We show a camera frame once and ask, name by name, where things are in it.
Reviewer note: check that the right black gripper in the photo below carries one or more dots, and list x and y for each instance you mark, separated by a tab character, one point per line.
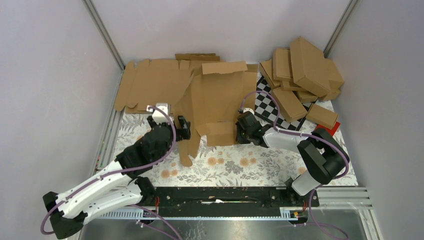
239	138

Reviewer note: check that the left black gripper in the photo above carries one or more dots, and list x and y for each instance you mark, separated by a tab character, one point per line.
183	133

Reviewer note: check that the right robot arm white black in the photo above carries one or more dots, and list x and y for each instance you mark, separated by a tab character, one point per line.
323	157

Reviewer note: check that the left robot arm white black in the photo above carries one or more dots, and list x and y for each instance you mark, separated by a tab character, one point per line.
118	185

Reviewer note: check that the folded cardboard box beside red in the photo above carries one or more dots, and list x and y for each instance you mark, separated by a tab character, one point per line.
322	116

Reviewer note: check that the large folded cardboard box top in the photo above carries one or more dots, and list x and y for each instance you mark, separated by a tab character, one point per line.
309	67

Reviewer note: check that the black white checkerboard panel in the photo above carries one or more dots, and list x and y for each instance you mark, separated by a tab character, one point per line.
266	110

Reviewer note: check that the floral patterned table mat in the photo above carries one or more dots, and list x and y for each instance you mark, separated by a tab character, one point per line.
236	165

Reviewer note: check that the stack of flat cardboard blanks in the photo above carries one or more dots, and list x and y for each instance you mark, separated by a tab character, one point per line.
160	80

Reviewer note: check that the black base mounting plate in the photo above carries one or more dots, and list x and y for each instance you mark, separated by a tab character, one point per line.
227	202

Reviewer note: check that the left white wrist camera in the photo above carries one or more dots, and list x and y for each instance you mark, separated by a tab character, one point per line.
160	112

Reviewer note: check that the aluminium frame rail front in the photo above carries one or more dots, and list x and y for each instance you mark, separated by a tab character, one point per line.
334	198

